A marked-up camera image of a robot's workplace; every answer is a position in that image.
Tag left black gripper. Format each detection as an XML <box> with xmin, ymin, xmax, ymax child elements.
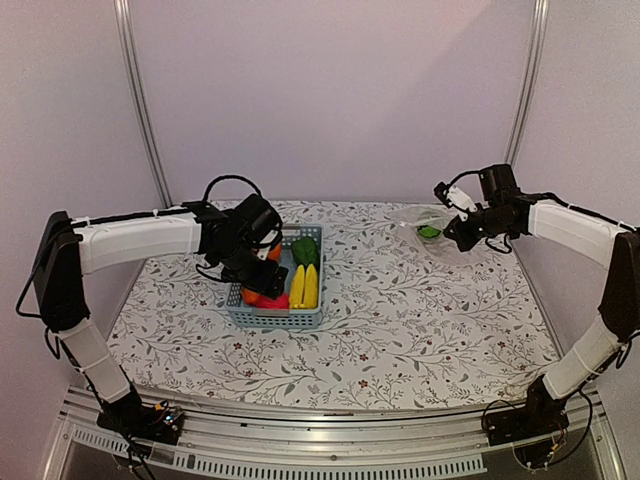
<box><xmin>214</xmin><ymin>241</ymin><xmax>289</xmax><ymax>299</ymax></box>

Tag blue plastic basket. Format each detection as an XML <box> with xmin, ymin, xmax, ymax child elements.
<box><xmin>224</xmin><ymin>224</ymin><xmax>324</xmax><ymax>329</ymax></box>

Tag red toy apple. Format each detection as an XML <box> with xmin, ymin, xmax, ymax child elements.
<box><xmin>255</xmin><ymin>293</ymin><xmax>289</xmax><ymax>310</ymax></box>

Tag green toy watermelon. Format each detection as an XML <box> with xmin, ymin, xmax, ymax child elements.
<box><xmin>416</xmin><ymin>225</ymin><xmax>442</xmax><ymax>239</ymax></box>

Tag clear zip top bag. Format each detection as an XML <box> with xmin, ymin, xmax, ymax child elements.
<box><xmin>387</xmin><ymin>204</ymin><xmax>483</xmax><ymax>266</ymax></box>

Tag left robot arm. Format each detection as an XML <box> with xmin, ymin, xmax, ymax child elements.
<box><xmin>25</xmin><ymin>194</ymin><xmax>287</xmax><ymax>434</ymax></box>

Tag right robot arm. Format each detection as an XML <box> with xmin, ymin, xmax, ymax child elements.
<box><xmin>513</xmin><ymin>236</ymin><xmax>639</xmax><ymax>416</ymax></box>

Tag orange toy fruit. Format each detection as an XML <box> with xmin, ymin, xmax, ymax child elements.
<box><xmin>258</xmin><ymin>242</ymin><xmax>282</xmax><ymax>262</ymax></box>

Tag green orange toy mango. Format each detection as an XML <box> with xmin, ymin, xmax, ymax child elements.
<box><xmin>241</xmin><ymin>287</ymin><xmax>261</xmax><ymax>306</ymax></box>

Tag yellow toy banana bunch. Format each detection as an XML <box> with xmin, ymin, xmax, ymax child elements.
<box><xmin>289</xmin><ymin>264</ymin><xmax>319</xmax><ymax>310</ymax></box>

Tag floral tablecloth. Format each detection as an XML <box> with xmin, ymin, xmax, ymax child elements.
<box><xmin>109</xmin><ymin>201</ymin><xmax>558</xmax><ymax>410</ymax></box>

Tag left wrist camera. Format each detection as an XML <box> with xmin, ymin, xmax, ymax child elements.
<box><xmin>255</xmin><ymin>229</ymin><xmax>282</xmax><ymax>260</ymax></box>

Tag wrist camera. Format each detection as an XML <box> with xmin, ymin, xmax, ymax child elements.
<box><xmin>255</xmin><ymin>229</ymin><xmax>282</xmax><ymax>260</ymax></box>
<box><xmin>434</xmin><ymin>182</ymin><xmax>480</xmax><ymax>221</ymax></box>

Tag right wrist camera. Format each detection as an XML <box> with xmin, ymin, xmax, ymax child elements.
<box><xmin>434</xmin><ymin>182</ymin><xmax>480</xmax><ymax>221</ymax></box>

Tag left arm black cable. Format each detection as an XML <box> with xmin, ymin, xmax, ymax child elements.
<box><xmin>201</xmin><ymin>174</ymin><xmax>264</xmax><ymax>206</ymax></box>

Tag right aluminium frame post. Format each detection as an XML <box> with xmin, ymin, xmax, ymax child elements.
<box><xmin>504</xmin><ymin>0</ymin><xmax>550</xmax><ymax>166</ymax></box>

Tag aluminium frame post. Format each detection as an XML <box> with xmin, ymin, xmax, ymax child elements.
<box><xmin>504</xmin><ymin>0</ymin><xmax>550</xmax><ymax>166</ymax></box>
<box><xmin>113</xmin><ymin>0</ymin><xmax>173</xmax><ymax>207</ymax></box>

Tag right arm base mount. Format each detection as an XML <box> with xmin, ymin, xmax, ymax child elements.
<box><xmin>481</xmin><ymin>376</ymin><xmax>569</xmax><ymax>446</ymax></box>

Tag aluminium front rail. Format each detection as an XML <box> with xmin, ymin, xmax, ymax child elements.
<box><xmin>43</xmin><ymin>387</ymin><xmax>627</xmax><ymax>479</ymax></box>

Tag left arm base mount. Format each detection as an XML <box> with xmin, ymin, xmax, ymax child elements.
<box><xmin>95</xmin><ymin>376</ymin><xmax>185</xmax><ymax>445</ymax></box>

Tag left aluminium frame post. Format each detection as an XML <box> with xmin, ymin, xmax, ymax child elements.
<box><xmin>113</xmin><ymin>0</ymin><xmax>173</xmax><ymax>207</ymax></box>

